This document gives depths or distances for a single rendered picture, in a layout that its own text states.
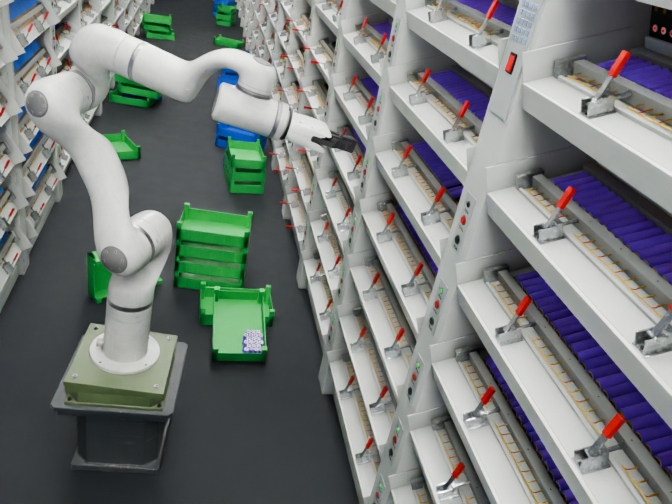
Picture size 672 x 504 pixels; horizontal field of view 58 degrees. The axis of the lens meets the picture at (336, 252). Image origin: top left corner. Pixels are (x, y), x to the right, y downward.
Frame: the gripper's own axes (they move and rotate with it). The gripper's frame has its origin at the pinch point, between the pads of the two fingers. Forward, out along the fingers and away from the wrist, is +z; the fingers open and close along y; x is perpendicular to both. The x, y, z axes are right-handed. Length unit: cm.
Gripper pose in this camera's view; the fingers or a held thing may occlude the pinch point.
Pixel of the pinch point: (346, 143)
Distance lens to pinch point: 144.7
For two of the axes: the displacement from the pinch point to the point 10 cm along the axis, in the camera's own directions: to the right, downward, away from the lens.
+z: 9.1, 2.4, 3.4
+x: 3.7, -8.3, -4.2
